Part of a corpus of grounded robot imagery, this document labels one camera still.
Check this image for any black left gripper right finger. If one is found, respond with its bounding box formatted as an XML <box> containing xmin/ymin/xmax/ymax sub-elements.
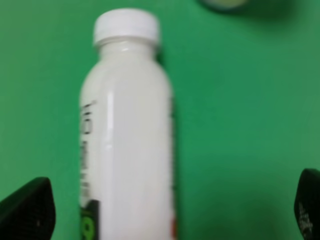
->
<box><xmin>294</xmin><ymin>168</ymin><xmax>320</xmax><ymax>240</ymax></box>

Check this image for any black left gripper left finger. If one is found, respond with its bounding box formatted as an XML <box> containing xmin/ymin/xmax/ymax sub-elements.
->
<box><xmin>0</xmin><ymin>177</ymin><xmax>56</xmax><ymax>240</ymax></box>

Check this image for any white milk bottle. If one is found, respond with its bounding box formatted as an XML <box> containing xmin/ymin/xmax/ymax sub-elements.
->
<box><xmin>79</xmin><ymin>8</ymin><xmax>177</xmax><ymax>240</ymax></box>

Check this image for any purple lid cream can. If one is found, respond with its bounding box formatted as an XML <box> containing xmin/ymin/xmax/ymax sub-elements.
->
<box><xmin>200</xmin><ymin>0</ymin><xmax>249</xmax><ymax>11</ymax></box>

